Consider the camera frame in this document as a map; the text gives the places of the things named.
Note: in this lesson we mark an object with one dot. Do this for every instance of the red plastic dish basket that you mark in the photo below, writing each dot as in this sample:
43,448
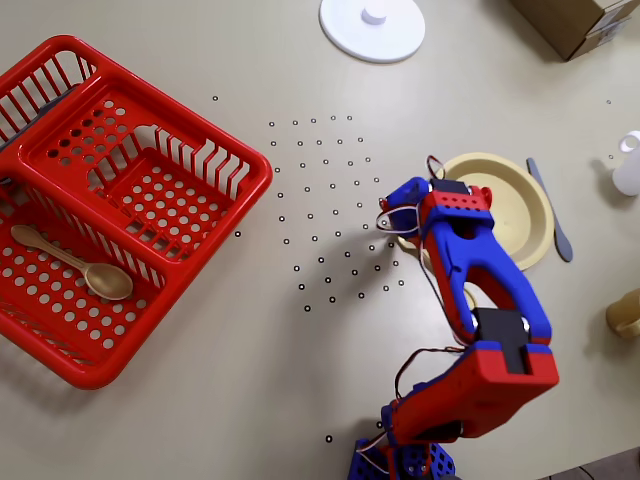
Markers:
262,172

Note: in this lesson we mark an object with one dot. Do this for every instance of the brown cardboard box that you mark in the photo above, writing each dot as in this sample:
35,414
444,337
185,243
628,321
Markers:
565,20

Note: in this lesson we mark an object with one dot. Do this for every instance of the gold plastic cup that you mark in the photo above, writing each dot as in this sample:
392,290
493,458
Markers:
627,315

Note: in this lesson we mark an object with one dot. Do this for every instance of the white plastic bottle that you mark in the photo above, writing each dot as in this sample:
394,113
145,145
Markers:
631,175

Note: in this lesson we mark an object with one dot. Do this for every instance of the white round disc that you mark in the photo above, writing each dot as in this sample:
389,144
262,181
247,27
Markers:
350,35

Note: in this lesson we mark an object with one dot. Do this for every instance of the gold plastic plate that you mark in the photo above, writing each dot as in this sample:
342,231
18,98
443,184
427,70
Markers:
520,200

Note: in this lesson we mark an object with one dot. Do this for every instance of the grey utensil lying in basket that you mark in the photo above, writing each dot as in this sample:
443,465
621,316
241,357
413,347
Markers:
50,107

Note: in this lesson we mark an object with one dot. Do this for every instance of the grey plastic knife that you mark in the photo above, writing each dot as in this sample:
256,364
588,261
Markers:
562,245

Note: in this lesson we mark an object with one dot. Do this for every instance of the tan wooden spoon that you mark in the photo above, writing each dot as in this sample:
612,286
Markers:
107,282

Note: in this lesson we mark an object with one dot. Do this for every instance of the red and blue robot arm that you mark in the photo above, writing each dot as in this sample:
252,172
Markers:
520,300

